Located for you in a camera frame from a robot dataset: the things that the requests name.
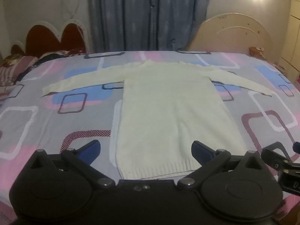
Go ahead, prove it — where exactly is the patterned grey pink bedsheet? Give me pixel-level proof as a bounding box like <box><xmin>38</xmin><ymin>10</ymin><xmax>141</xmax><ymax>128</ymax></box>
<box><xmin>0</xmin><ymin>50</ymin><xmax>300</xmax><ymax>225</ymax></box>

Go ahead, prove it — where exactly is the cream wardrobe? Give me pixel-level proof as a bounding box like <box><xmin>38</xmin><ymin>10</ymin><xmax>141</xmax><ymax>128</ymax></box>
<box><xmin>278</xmin><ymin>0</ymin><xmax>300</xmax><ymax>85</ymax></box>

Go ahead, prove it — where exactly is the blue patterned curtain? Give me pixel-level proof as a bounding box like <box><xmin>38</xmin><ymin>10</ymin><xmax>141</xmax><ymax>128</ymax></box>
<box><xmin>87</xmin><ymin>0</ymin><xmax>215</xmax><ymax>52</ymax></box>

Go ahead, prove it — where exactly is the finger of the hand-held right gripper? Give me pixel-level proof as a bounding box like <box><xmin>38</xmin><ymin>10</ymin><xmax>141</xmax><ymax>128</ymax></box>
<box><xmin>261</xmin><ymin>141</ymin><xmax>300</xmax><ymax>168</ymax></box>

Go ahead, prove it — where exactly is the cream arched headboard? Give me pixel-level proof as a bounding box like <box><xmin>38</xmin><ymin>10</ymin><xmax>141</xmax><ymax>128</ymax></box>
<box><xmin>187</xmin><ymin>13</ymin><xmax>273</xmax><ymax>62</ymax></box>

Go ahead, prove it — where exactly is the cream knitted sweater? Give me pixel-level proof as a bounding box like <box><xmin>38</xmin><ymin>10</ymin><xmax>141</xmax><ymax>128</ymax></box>
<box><xmin>42</xmin><ymin>60</ymin><xmax>273</xmax><ymax>180</ymax></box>

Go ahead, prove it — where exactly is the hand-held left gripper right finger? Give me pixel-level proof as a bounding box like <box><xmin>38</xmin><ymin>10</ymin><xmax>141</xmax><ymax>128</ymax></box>
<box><xmin>177</xmin><ymin>141</ymin><xmax>264</xmax><ymax>190</ymax></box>

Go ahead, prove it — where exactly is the dark cloth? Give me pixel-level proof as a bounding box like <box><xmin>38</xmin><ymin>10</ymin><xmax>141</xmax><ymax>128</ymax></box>
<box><xmin>39</xmin><ymin>52</ymin><xmax>71</xmax><ymax>62</ymax></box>

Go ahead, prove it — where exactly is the orange cloth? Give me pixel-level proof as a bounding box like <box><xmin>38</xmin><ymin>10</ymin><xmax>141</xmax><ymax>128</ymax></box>
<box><xmin>249</xmin><ymin>46</ymin><xmax>266</xmax><ymax>60</ymax></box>

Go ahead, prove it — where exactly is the striped pillow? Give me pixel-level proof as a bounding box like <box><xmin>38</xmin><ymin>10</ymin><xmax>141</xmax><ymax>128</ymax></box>
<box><xmin>0</xmin><ymin>55</ymin><xmax>39</xmax><ymax>87</ymax></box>

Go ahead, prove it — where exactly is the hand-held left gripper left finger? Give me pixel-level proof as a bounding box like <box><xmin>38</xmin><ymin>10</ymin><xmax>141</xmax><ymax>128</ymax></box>
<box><xmin>30</xmin><ymin>140</ymin><xmax>116</xmax><ymax>188</ymax></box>

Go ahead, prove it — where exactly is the red headboard with white trim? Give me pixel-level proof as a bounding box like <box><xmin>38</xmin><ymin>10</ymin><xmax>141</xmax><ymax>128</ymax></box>
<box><xmin>10</xmin><ymin>20</ymin><xmax>91</xmax><ymax>59</ymax></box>

